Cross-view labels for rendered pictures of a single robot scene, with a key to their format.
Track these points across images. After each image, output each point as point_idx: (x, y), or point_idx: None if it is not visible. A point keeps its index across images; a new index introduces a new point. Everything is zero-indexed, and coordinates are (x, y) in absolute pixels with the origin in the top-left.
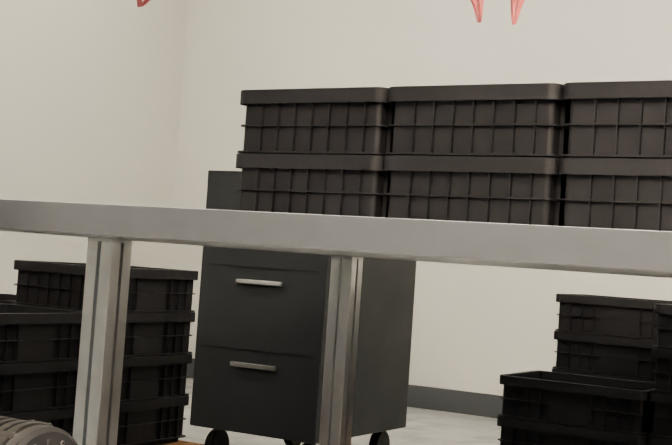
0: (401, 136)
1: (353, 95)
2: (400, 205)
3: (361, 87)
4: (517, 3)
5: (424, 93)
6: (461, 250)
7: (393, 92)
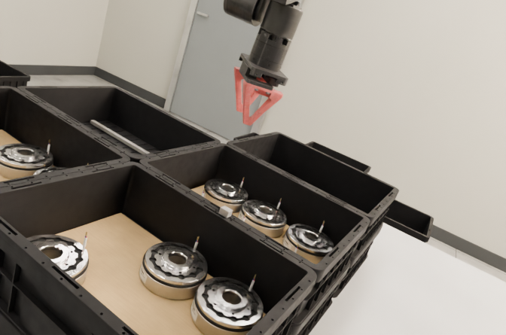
0: (304, 302)
1: (302, 297)
2: None
3: (309, 285)
4: (254, 96)
5: (334, 262)
6: None
7: (322, 274)
